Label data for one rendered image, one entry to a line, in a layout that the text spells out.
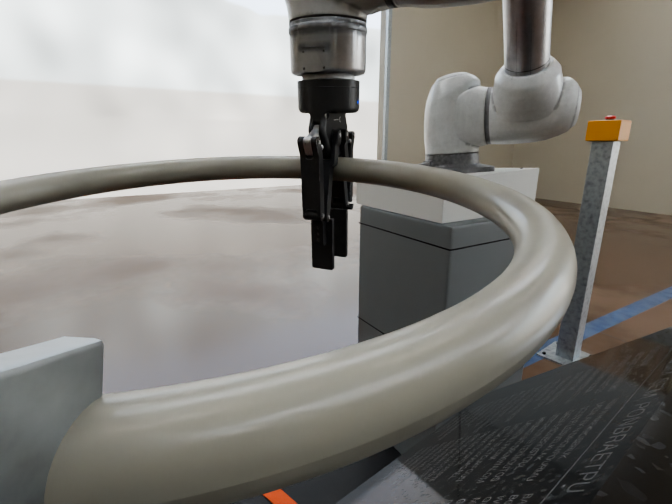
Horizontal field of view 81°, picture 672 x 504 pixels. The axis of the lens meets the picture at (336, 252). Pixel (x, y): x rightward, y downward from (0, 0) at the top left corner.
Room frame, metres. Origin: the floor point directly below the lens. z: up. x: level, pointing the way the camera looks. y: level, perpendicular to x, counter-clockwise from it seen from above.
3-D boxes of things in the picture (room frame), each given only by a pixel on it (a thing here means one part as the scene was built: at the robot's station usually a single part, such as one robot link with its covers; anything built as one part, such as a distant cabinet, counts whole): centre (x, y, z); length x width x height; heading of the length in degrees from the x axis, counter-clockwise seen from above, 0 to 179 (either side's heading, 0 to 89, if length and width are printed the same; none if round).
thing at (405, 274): (1.21, -0.35, 0.40); 0.50 x 0.50 x 0.80; 31
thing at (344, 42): (0.51, 0.01, 1.10); 0.09 x 0.09 x 0.06
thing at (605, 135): (1.68, -1.11, 0.54); 0.20 x 0.20 x 1.09; 38
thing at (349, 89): (0.51, 0.01, 1.03); 0.08 x 0.07 x 0.09; 158
